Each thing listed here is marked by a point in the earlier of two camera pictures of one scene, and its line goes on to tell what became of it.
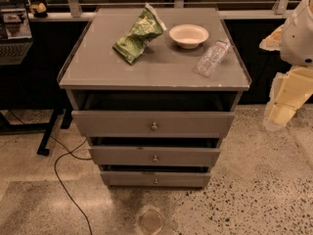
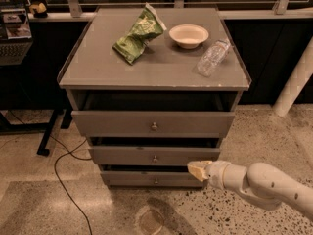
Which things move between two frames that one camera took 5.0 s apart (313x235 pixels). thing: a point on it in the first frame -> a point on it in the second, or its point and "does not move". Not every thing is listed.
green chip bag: [146, 28] does not move
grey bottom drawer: [156, 178] does not move
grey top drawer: [154, 114] does not move
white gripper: [297, 41] -> [214, 172]
